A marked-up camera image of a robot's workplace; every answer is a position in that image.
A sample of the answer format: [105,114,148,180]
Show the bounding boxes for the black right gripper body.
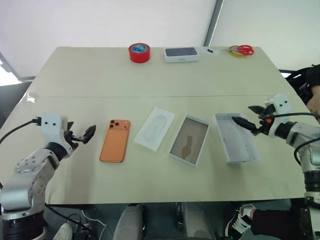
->
[258,104,276,137]

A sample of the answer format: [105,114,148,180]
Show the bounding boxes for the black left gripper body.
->
[63,128,86,155]

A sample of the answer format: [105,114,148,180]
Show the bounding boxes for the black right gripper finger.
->
[231,116,261,136]
[247,105,267,115]

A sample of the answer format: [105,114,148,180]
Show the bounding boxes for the orange smartphone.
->
[99,119,132,164]

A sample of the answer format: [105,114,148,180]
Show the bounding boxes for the white box base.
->
[167,114,211,168]

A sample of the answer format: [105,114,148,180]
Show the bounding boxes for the white cardboard insert tray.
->
[133,106,176,153]

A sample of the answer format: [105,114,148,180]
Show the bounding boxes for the white box lid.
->
[214,112,262,165]

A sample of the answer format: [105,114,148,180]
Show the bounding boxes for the closed white phone box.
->
[163,46,201,64]

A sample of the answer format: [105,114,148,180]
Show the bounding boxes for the yellow tape roll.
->
[229,45,247,58]

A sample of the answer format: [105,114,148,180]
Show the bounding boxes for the white shoe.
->
[52,222,74,240]

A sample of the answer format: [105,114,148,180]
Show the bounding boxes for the red tape roll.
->
[128,42,152,64]

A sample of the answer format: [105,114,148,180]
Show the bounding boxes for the black and white sneaker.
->
[224,203,258,237]

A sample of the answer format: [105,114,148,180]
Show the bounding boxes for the grey rounded robot leg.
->
[174,201,214,240]
[112,203,149,240]

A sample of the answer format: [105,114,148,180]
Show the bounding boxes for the grey metal pillar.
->
[203,0,225,47]

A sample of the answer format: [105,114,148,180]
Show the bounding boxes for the person's dark trouser leg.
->
[249,207,309,237]

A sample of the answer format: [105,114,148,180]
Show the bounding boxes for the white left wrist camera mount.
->
[40,113,70,151]

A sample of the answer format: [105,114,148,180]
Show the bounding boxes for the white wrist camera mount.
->
[40,113,70,151]
[264,92,292,120]

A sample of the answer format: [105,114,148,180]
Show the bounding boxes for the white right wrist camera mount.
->
[264,92,292,120]

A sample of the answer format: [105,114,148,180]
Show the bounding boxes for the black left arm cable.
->
[0,116,42,146]

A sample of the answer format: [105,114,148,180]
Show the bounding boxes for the red-handled scissors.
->
[223,44,255,56]

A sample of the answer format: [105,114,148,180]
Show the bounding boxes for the white floor cable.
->
[81,208,107,227]

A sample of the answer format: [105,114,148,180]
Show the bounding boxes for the grey window frame bar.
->
[0,51,36,81]

